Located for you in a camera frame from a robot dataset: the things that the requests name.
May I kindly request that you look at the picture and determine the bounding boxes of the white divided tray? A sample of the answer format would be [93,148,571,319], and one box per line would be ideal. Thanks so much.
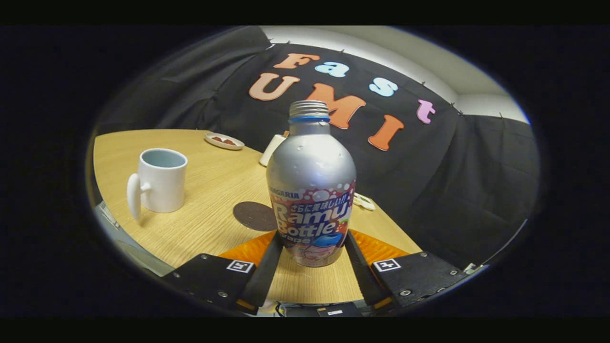
[353,192,376,211]

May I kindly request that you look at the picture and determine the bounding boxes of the wooden table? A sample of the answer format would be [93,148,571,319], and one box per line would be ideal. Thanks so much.
[93,129,423,304]

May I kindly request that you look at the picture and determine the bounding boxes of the round white plate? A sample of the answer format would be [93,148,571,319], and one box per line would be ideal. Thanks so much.
[204,132,245,151]

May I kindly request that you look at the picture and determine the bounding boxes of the white cup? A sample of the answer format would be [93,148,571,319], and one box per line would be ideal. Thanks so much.
[126,148,188,222]

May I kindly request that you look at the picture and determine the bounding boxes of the cream toaster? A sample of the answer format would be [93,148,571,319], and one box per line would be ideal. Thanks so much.
[259,133,288,167]

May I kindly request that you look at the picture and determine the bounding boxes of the dark round coaster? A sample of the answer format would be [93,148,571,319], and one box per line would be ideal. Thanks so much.
[233,201,278,232]

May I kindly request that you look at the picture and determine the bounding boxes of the black backdrop cloth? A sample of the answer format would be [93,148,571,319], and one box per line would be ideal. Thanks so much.
[95,26,541,267]

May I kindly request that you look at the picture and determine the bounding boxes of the silver juice bottle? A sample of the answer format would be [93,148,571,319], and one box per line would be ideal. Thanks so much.
[266,100,357,268]

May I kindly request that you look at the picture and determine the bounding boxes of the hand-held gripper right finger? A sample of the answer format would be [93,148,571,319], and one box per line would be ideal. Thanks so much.
[344,230,477,310]

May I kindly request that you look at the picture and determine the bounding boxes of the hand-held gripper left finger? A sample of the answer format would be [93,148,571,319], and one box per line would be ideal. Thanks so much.
[164,231,285,314]

